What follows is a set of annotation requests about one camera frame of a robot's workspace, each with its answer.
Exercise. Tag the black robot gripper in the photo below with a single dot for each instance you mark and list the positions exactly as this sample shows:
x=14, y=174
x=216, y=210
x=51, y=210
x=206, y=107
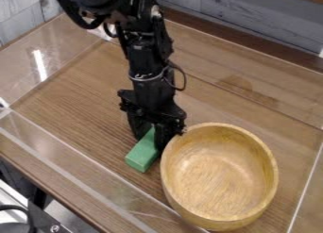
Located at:
x=149, y=105

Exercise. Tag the green rectangular block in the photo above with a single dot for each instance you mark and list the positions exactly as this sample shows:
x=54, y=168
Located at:
x=144, y=153

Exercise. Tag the brown wooden bowl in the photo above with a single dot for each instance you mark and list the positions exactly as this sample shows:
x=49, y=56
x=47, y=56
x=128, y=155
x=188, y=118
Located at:
x=219, y=176

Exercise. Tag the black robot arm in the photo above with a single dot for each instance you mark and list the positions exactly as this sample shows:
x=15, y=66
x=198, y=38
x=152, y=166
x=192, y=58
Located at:
x=135, y=21

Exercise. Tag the clear acrylic corner bracket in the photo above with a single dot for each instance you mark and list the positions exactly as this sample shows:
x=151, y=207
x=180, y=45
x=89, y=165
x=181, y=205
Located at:
x=100, y=32

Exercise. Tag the black metal table frame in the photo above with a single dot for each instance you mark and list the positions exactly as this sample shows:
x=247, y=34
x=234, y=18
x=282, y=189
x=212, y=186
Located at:
x=51, y=217

